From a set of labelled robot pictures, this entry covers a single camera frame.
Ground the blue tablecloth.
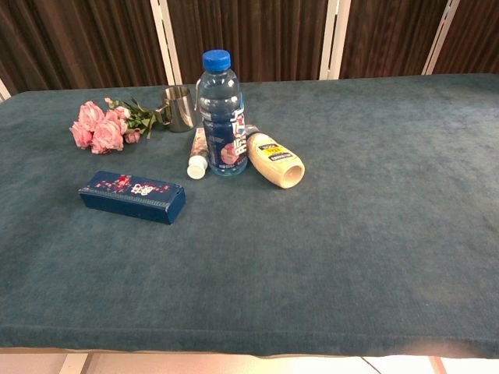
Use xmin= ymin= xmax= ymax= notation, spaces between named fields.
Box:
xmin=0 ymin=72 xmax=499 ymax=359

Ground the blue folding glasses case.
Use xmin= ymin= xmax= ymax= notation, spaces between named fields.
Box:
xmin=77 ymin=170 xmax=187 ymax=226

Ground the stainless steel cup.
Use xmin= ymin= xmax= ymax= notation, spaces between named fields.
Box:
xmin=154 ymin=86 xmax=197 ymax=134

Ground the pink rose bouquet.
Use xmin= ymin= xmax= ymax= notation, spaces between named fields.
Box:
xmin=69 ymin=97 xmax=159 ymax=156

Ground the floral white-capped tube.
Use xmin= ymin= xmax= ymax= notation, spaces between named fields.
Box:
xmin=186 ymin=126 xmax=208 ymax=181

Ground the dark brown curtain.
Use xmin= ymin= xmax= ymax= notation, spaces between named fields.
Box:
xmin=166 ymin=0 xmax=331 ymax=85
xmin=338 ymin=0 xmax=450 ymax=81
xmin=431 ymin=0 xmax=499 ymax=76
xmin=0 ymin=0 xmax=169 ymax=97

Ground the blue-capped drink bottle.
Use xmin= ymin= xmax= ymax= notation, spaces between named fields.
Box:
xmin=198 ymin=48 xmax=250 ymax=178

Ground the cream squeeze sauce bottle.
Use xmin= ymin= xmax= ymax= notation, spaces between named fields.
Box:
xmin=244 ymin=124 xmax=306 ymax=191

